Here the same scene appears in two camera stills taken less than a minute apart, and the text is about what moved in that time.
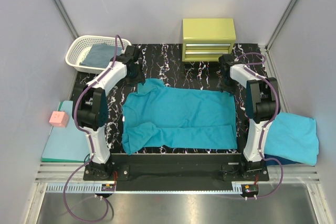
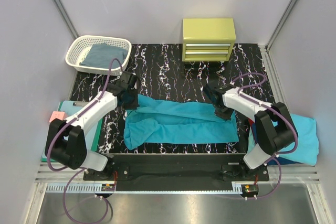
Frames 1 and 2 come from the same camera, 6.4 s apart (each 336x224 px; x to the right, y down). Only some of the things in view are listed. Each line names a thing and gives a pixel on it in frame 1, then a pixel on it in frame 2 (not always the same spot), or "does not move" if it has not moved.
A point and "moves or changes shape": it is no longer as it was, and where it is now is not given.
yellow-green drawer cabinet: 207,39 does not move
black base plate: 171,172 does not move
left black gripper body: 137,76 → 131,100
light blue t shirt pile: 293,137 does not move
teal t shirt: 161,117 moves or changes shape
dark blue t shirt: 273,162 does not move
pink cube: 59,119 does not move
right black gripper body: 228,85 → 224,113
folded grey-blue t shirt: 100,55 does not move
